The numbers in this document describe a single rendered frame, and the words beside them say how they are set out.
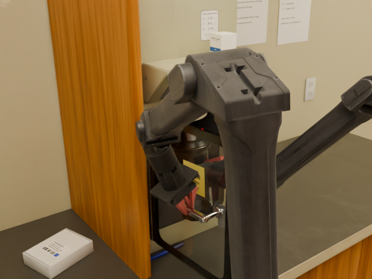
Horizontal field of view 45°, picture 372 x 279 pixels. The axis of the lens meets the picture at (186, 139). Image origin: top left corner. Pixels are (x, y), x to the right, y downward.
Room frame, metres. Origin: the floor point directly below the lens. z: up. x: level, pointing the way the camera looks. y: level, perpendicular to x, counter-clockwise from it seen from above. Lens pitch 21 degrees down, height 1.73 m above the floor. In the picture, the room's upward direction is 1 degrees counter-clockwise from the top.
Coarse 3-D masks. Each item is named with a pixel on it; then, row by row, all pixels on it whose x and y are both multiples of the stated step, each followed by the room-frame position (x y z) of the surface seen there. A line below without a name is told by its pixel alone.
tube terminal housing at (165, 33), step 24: (144, 0) 1.12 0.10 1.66; (168, 0) 1.16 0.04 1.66; (192, 0) 1.21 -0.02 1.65; (216, 0) 1.26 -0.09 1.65; (144, 24) 1.12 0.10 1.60; (168, 24) 1.16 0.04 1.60; (192, 24) 1.21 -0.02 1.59; (144, 48) 1.12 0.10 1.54; (168, 48) 1.16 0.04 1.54; (192, 48) 1.21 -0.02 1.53
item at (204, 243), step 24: (192, 144) 0.97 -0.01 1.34; (216, 144) 0.91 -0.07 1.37; (216, 168) 0.91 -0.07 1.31; (216, 192) 0.91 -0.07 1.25; (168, 216) 1.05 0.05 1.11; (168, 240) 1.05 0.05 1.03; (192, 240) 0.97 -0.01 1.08; (216, 240) 0.91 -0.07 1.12; (192, 264) 0.97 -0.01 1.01; (216, 264) 0.91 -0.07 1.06
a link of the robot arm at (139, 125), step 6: (138, 120) 0.85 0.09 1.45; (138, 126) 0.83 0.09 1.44; (138, 132) 0.83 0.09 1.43; (144, 132) 0.83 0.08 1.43; (138, 138) 0.84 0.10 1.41; (144, 138) 0.83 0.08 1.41; (168, 138) 0.86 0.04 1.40; (174, 138) 0.86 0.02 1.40; (144, 144) 0.84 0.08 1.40; (150, 144) 0.84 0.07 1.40; (156, 144) 0.85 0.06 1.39; (162, 144) 0.85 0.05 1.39
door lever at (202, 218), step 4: (188, 208) 0.91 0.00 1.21; (192, 208) 0.91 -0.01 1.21; (216, 208) 0.90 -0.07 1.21; (188, 212) 0.91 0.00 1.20; (192, 212) 0.90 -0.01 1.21; (196, 212) 0.89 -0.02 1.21; (200, 212) 0.90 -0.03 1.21; (212, 212) 0.90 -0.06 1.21; (216, 212) 0.90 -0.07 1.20; (220, 212) 0.90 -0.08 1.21; (192, 216) 0.90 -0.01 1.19; (196, 216) 0.89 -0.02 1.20; (200, 216) 0.88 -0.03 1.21; (204, 216) 0.87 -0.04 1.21; (208, 216) 0.88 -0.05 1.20; (212, 216) 0.89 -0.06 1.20; (216, 216) 0.90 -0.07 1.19; (220, 216) 0.89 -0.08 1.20; (200, 220) 0.87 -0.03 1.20; (204, 220) 0.87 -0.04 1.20; (208, 220) 0.88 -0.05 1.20
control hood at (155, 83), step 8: (144, 64) 1.10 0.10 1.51; (152, 64) 1.09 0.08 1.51; (160, 64) 1.09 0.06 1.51; (168, 64) 1.09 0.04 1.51; (144, 72) 1.10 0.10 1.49; (152, 72) 1.07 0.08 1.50; (160, 72) 1.04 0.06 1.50; (168, 72) 1.02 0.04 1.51; (144, 80) 1.10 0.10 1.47; (152, 80) 1.07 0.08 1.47; (160, 80) 1.04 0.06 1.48; (144, 88) 1.10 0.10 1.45; (152, 88) 1.07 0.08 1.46; (160, 88) 1.06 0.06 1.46; (144, 96) 1.10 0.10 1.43; (152, 96) 1.08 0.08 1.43; (160, 96) 1.09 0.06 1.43
